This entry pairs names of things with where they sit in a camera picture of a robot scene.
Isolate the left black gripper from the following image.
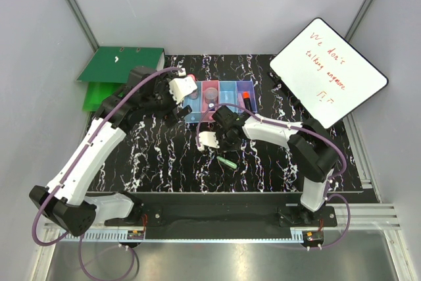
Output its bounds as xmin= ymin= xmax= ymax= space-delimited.
xmin=141 ymin=70 xmax=192 ymax=126

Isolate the green correction tape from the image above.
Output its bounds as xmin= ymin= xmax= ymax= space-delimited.
xmin=216 ymin=156 xmax=237 ymax=170

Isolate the clear purple pin box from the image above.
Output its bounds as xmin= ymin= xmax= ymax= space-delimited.
xmin=203 ymin=87 xmax=219 ymax=104

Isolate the four-compartment pastel drawer organizer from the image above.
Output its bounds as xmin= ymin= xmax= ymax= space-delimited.
xmin=182 ymin=80 xmax=257 ymax=124

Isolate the pink capped pencil tube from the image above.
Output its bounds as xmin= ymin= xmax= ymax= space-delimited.
xmin=187 ymin=74 xmax=199 ymax=99

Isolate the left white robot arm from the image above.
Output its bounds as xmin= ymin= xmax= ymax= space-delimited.
xmin=29 ymin=66 xmax=197 ymax=237

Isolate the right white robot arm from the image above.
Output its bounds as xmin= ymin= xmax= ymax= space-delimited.
xmin=199 ymin=104 xmax=343 ymax=226

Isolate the bright green plastic folder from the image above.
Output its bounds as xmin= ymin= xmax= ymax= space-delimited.
xmin=82 ymin=82 xmax=122 ymax=112

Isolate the black whiteboard stand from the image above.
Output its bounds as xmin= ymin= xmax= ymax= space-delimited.
xmin=267 ymin=71 xmax=302 ymax=107

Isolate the white whiteboard with red writing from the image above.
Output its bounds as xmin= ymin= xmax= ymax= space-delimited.
xmin=270 ymin=18 xmax=388 ymax=128

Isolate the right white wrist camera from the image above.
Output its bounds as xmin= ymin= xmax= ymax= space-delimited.
xmin=197 ymin=131 xmax=220 ymax=151

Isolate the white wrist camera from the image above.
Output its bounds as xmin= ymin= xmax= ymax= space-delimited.
xmin=197 ymin=131 xmax=220 ymax=151
xmin=169 ymin=76 xmax=197 ymax=105

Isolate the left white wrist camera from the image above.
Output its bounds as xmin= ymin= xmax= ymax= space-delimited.
xmin=169 ymin=76 xmax=197 ymax=105

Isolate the dark green ring binder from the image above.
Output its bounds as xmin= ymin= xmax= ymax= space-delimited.
xmin=76 ymin=47 xmax=165 ymax=84

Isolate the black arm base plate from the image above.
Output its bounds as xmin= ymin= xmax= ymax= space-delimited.
xmin=105 ymin=193 xmax=374 ymax=243

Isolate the aluminium rail frame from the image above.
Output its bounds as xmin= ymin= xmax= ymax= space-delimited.
xmin=49 ymin=123 xmax=419 ymax=280

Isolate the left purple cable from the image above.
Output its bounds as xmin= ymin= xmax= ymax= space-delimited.
xmin=32 ymin=66 xmax=185 ymax=278

